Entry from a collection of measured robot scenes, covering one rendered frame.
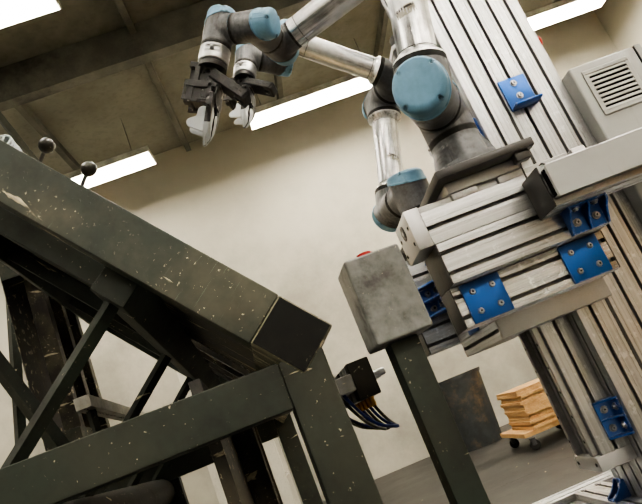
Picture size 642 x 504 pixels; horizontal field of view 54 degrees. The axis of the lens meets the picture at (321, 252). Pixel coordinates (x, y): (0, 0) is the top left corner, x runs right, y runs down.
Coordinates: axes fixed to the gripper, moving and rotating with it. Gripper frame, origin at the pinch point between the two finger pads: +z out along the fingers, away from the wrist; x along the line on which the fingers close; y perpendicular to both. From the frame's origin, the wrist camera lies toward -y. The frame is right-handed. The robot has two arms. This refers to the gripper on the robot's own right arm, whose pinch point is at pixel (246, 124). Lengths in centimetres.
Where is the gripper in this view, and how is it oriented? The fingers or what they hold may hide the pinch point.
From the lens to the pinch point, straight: 201.7
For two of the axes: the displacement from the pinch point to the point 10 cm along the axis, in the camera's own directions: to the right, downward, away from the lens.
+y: -9.5, 1.5, 2.6
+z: 0.0, 8.7, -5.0
